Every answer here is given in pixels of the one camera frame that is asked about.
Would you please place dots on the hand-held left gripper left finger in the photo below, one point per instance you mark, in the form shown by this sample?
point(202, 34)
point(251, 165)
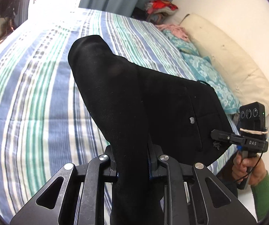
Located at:
point(107, 166)

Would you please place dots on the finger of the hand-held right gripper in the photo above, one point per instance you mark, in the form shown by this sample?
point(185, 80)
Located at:
point(221, 136)

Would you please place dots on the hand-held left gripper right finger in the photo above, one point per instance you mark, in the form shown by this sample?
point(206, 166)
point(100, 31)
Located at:
point(154, 166)

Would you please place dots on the black pants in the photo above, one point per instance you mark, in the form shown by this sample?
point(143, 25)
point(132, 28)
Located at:
point(125, 98)

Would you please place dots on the person's right forearm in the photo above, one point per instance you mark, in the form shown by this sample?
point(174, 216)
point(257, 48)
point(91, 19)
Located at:
point(264, 192)

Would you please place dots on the person's right hand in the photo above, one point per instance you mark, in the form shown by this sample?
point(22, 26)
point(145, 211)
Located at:
point(259, 171)

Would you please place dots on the teal patterned pillow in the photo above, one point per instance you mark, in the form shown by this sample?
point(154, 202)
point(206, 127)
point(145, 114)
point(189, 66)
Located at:
point(207, 75)

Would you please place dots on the cream pillow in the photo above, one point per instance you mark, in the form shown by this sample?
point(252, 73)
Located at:
point(230, 58)

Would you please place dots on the striped bed sheet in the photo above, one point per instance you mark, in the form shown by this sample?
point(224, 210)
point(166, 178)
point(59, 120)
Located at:
point(31, 86)

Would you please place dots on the pink cloth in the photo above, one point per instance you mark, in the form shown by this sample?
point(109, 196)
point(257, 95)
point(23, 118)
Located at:
point(176, 30)

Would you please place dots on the red and colourful clothes pile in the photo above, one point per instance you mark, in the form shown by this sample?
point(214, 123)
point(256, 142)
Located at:
point(160, 5)

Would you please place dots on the hanging dark bags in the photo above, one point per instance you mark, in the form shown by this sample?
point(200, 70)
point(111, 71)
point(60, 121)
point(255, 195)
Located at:
point(7, 4)

